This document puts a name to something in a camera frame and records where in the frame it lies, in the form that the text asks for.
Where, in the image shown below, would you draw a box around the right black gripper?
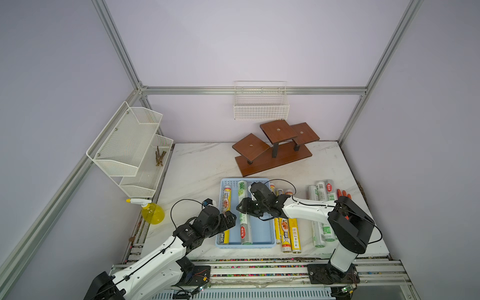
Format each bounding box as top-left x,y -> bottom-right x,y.
235,197 -> 269,216

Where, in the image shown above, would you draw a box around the white green wrap roll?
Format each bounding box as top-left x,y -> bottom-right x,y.
325,179 -> 338,201
307,185 -> 326,248
237,181 -> 253,245
316,181 -> 336,242

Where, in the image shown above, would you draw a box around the yellow wrap roll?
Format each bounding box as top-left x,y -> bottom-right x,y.
269,181 -> 281,245
288,218 -> 302,255
217,185 -> 233,245
277,189 -> 293,253

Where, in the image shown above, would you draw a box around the light blue plastic basket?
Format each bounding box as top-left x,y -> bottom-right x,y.
215,177 -> 278,250

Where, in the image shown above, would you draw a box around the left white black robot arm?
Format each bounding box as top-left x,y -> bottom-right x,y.
84,205 -> 236,300

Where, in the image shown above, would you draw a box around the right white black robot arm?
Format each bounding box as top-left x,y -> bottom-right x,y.
236,182 -> 377,274

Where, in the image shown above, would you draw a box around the yellow spray bottle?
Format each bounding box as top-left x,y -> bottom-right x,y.
126,198 -> 165,225

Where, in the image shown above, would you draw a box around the brown wooden tiered stand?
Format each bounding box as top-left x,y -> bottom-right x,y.
232,120 -> 320,177

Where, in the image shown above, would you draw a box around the brown sticks in shelf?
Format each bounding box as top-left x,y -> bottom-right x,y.
155,146 -> 167,166

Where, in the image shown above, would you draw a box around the red rubber glove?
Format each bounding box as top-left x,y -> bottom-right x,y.
336,189 -> 352,200

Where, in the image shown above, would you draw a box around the white mesh two-tier shelf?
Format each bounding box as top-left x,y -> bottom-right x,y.
86,102 -> 174,198

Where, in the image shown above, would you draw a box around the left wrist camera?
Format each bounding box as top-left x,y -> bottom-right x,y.
202,198 -> 214,207

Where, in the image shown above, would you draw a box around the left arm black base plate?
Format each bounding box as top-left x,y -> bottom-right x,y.
177,266 -> 211,287

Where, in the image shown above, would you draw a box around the aluminium rail base frame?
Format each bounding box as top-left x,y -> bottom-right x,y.
99,256 -> 421,300

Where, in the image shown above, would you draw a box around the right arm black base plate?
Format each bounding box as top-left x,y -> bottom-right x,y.
307,263 -> 360,285

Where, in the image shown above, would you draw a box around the white wire wall basket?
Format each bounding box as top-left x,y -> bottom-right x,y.
233,81 -> 290,121

